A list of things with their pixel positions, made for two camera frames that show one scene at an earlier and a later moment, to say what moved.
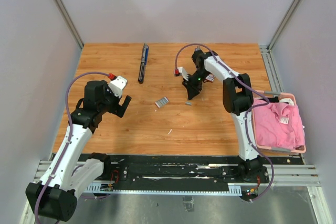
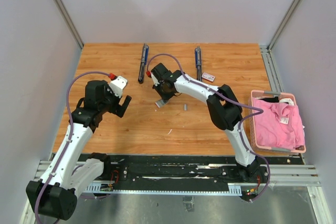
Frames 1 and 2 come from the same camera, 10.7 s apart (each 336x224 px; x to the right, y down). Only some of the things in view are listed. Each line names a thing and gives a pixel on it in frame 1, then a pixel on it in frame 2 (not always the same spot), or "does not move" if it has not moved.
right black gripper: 192,89 → 165,97
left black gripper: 118,109 does not move
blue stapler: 145,51 does not move
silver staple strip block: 161,102 does not move
